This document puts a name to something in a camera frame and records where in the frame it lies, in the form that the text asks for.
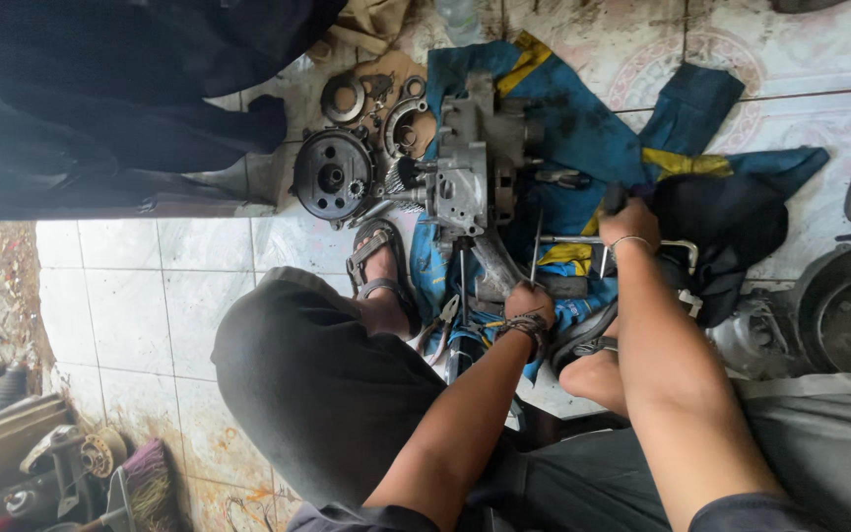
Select black handled hammer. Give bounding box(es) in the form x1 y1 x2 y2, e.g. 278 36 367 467
602 182 629 217

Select grey metal ring disc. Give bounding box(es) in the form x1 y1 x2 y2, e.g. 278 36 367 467
320 72 367 125

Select clear plastic bottle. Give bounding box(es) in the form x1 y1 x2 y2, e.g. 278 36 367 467
434 0 483 47

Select curved metal brake shoe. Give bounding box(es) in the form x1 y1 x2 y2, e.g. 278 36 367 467
382 97 430 159

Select thin steel chisel rod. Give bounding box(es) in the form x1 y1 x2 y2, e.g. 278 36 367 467
528 209 544 289

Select silver T-handle wrench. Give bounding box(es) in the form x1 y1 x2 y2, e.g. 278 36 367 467
540 234 700 279

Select long thin screwdriver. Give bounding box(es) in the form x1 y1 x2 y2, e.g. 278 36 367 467
457 238 470 328

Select toothed gear shaft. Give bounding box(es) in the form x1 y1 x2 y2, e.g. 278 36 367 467
383 156 437 215

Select pliers with dark grips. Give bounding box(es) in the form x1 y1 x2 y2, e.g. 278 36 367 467
416 294 462 366

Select black round clutch pulley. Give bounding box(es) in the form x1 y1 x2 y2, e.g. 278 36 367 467
291 126 377 224

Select braided wrist bracelet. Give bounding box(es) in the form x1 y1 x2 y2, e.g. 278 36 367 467
486 310 551 363

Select brown cardboard piece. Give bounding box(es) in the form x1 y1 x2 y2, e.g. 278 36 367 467
352 49 434 160

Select person's left sandal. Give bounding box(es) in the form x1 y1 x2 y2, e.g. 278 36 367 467
345 218 422 337

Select silver engine cover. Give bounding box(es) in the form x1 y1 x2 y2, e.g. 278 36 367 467
706 292 803 379

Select heap of scooter parts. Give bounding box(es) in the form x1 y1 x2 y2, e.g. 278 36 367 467
0 318 131 532

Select person's right hand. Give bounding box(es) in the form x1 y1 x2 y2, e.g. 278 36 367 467
597 196 662 250

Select black cloth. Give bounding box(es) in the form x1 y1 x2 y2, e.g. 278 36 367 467
651 173 790 330

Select person's sandal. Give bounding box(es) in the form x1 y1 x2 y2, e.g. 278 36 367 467
345 218 422 337
548 299 621 378

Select person's right sandal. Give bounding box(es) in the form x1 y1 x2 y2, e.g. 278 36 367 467
548 299 621 378

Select purple bristle broom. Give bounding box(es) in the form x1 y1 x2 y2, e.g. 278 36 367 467
74 439 190 532

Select black scooter wheel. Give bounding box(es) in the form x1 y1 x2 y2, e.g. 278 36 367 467
795 240 851 387

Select silver wrist bangle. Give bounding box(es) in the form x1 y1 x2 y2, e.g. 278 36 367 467
609 235 655 261

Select large black fabric heap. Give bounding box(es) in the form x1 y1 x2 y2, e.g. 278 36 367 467
0 0 349 221

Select beige cloth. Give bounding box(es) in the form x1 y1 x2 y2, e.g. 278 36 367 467
328 0 413 57

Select blue and yellow cloth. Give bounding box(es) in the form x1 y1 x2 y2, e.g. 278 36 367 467
408 31 831 384

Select person's dark grey shorts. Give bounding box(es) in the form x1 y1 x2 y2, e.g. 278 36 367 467
210 266 851 532

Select silver engine crankcase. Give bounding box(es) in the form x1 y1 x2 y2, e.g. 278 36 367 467
396 71 545 239

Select person's left hand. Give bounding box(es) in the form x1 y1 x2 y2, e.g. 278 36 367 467
503 281 556 323

